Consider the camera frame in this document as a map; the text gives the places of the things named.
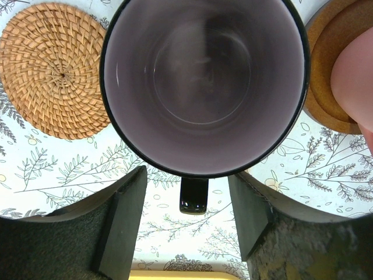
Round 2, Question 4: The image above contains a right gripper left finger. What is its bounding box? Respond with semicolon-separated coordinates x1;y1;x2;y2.
1;166;147;279

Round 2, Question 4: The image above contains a woven rattan coaster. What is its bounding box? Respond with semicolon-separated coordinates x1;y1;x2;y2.
1;2;110;140

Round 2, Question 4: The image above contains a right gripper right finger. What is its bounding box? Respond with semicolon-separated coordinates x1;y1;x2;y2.
228;172;372;279

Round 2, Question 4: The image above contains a yellow plastic tray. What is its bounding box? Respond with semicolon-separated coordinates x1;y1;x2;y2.
128;270;240;280

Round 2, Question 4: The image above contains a purple mug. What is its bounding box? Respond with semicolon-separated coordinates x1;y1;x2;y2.
100;1;310;215

